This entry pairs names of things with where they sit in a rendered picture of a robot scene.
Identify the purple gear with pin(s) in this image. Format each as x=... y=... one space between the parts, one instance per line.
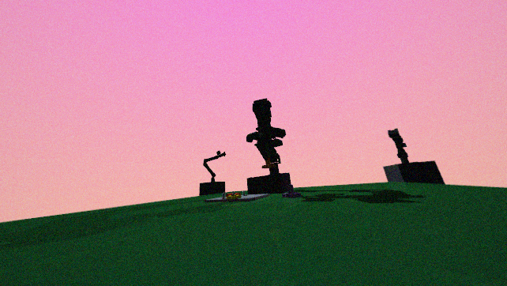
x=290 y=192

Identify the orange gear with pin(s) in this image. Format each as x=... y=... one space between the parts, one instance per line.
x=268 y=164

